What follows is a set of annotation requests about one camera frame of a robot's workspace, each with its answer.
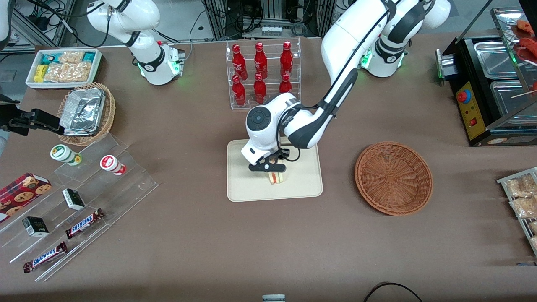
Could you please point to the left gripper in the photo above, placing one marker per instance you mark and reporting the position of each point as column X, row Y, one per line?
column 284, row 152

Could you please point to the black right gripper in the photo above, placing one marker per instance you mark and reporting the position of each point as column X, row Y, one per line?
column 19, row 124

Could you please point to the triangular sandwich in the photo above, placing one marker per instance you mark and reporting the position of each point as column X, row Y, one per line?
column 277, row 178

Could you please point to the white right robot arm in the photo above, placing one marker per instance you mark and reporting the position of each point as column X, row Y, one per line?
column 142, row 16

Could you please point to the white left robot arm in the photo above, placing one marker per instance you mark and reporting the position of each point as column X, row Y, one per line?
column 342, row 37

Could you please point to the beige plastic tray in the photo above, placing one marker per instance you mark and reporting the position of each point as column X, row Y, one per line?
column 302, row 184

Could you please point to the light oval wicker basket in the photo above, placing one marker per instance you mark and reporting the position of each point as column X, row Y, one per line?
column 110, row 113

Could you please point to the brown round wicker basket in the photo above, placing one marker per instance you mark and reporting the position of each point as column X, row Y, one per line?
column 392, row 178

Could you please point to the tray of packaged snacks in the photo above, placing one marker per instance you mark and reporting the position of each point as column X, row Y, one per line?
column 503, row 181

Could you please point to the green lid white cup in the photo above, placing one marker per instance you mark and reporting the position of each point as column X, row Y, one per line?
column 63, row 153

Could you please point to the stacked aluminium foil containers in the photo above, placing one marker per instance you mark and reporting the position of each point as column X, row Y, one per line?
column 84, row 111

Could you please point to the yellow snack packet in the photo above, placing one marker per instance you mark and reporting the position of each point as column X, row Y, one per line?
column 39, row 73

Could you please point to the large clear cracker bag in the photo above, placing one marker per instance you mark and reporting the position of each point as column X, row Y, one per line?
column 69, row 72

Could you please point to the teal snack packet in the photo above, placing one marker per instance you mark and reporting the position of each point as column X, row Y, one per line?
column 49, row 58
column 89, row 57

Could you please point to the small clear cracker bag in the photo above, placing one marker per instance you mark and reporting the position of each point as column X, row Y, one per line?
column 71, row 57

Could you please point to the red cola bottle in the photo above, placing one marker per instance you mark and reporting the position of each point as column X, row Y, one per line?
column 238, row 62
column 259, row 90
column 260, row 61
column 285, row 85
column 286, row 58
column 239, row 92

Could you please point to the white rectangular snack bin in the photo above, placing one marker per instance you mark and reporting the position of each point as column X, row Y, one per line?
column 98, row 63

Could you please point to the red cookie box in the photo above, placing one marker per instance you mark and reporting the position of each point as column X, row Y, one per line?
column 21, row 195

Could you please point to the red lid white cup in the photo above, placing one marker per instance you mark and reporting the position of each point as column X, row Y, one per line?
column 111, row 163

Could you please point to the small black carton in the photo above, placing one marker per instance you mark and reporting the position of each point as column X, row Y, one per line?
column 35, row 226
column 74, row 199

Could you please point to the clear acrylic stepped stand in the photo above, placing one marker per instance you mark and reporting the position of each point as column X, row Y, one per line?
column 121, row 188

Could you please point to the snickers chocolate bar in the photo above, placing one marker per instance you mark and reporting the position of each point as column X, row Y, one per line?
column 45, row 257
column 84, row 223

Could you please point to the clear acrylic bottle rack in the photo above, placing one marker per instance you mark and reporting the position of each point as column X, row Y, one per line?
column 272, row 54

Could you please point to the white power strip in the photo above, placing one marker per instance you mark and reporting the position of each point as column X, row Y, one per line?
column 271, row 30

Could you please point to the black food warmer machine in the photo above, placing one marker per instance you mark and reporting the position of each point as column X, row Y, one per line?
column 476, row 121

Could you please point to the clear bag of snacks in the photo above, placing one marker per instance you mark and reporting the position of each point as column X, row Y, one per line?
column 533, row 227
column 525, row 207
column 534, row 243
column 522, row 186

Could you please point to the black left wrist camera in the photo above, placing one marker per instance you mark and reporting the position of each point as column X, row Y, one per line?
column 283, row 153

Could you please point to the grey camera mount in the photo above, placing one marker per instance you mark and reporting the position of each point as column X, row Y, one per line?
column 273, row 298

